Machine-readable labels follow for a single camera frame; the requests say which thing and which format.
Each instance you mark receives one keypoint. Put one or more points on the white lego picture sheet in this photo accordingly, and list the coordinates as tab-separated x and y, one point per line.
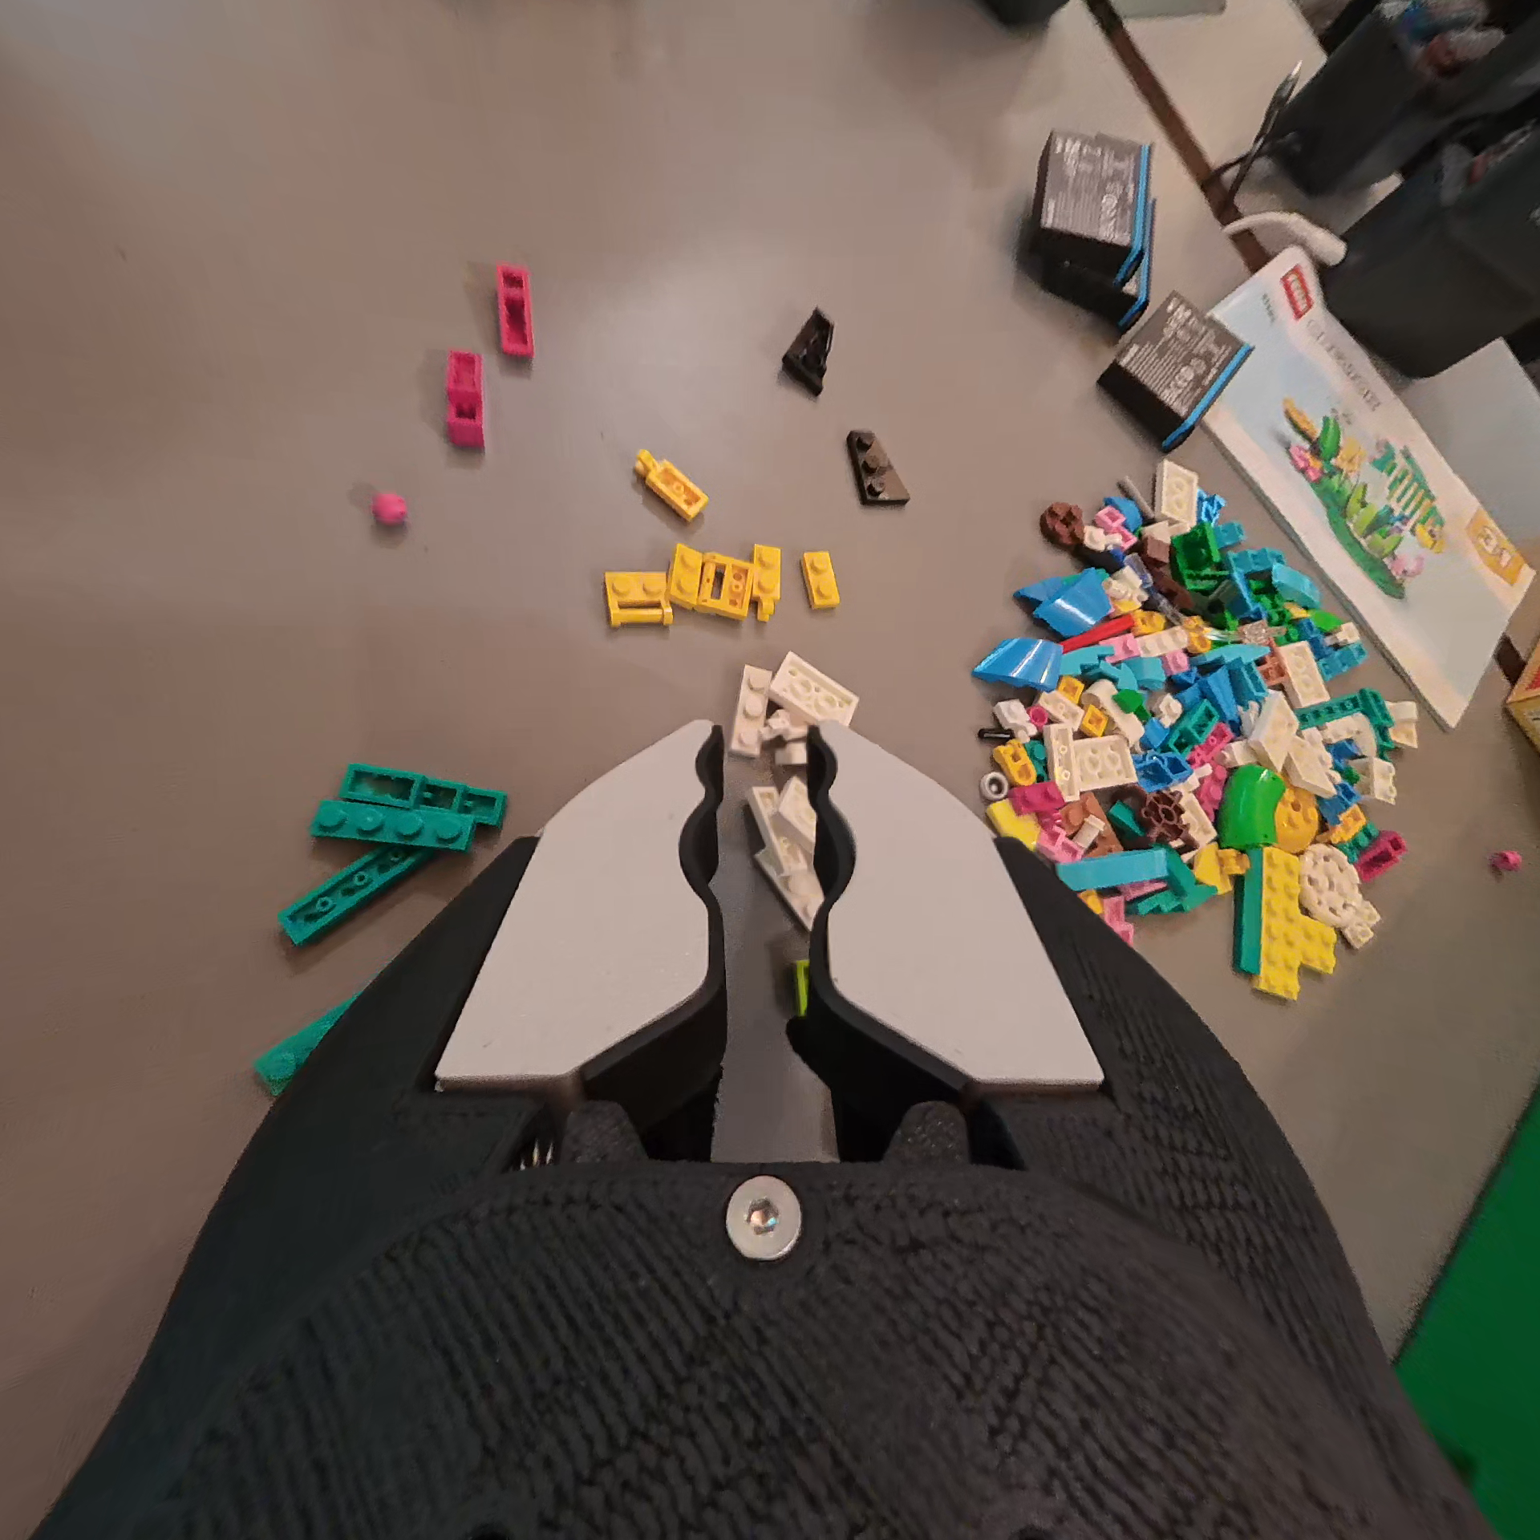
1361	503

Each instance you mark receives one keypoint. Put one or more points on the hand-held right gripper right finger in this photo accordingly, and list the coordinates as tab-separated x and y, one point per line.
954	940

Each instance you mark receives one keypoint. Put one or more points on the narrow yellow lego plate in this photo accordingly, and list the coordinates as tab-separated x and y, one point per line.
687	579
768	579

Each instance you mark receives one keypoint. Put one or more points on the magenta lego slope brick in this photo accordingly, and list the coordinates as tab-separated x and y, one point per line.
464	399
511	307

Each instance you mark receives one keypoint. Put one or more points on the black lego wedge plate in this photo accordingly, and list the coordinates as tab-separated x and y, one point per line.
878	469
806	349

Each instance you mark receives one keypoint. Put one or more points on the teal lego wedge pieces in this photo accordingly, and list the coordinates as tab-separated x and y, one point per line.
386	823

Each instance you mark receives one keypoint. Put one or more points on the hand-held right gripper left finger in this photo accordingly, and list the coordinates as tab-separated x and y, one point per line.
591	940

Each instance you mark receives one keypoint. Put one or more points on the black battery with blue edge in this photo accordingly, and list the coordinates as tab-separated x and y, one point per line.
1173	361
1089	196

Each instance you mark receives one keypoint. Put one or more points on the stack of green bins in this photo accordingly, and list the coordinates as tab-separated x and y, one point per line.
1488	1325

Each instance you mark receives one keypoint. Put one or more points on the yellow lego box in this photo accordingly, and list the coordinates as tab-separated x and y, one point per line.
1530	704

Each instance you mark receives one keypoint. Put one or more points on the pink round lego stud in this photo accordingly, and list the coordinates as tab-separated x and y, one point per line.
386	508

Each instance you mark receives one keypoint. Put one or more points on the white lego plates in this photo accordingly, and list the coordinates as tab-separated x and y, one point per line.
810	690

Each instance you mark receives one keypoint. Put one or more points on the small yellow lego plate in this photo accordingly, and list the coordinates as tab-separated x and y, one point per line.
820	579

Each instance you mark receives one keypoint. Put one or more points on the pile of mixed lego bricks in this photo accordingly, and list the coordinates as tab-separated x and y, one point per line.
1205	719

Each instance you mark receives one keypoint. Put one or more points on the yellow lego clip plate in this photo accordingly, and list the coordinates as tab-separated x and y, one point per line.
674	486

